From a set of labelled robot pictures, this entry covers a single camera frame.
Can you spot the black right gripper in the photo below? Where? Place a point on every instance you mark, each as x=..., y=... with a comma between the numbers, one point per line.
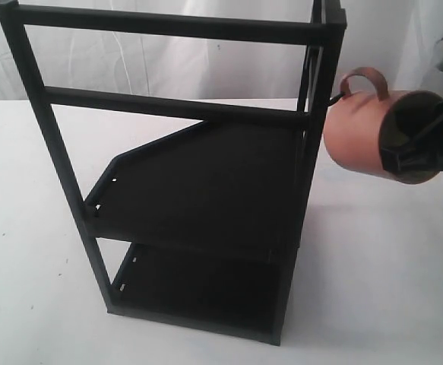
x=409, y=117

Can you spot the pink ceramic mug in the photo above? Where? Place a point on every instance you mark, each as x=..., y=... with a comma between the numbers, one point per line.
x=370, y=117

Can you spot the black rack hook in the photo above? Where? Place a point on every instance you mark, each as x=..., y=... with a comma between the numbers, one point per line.
x=336, y=98

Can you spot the white backdrop curtain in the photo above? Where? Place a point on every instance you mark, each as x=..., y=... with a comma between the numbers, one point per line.
x=396, y=37

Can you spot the black metal shelf rack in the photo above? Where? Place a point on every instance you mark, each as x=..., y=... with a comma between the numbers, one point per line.
x=200, y=228

